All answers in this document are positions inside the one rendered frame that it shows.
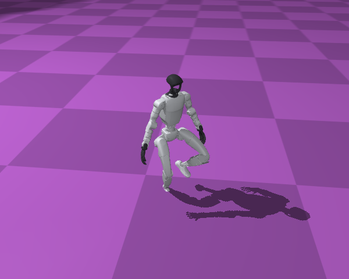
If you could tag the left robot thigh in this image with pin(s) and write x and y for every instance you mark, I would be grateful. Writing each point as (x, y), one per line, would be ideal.
(193, 141)

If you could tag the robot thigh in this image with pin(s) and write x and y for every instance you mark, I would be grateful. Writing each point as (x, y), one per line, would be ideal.
(193, 141)
(163, 152)

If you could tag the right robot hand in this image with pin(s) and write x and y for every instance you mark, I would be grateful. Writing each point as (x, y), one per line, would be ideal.
(143, 153)

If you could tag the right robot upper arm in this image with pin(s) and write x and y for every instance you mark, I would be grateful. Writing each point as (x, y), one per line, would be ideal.
(158, 105)

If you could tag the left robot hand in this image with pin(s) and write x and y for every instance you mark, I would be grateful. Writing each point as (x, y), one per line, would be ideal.
(201, 134)

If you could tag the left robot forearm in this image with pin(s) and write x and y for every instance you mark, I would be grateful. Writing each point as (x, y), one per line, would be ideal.
(196, 121)

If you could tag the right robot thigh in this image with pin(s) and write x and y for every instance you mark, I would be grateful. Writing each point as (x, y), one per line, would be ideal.
(163, 152)

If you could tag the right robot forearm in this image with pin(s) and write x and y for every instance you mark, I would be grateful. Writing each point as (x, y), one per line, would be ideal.
(148, 133)

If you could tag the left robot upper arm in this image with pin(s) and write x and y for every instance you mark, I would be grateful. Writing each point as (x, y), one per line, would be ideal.
(188, 103)

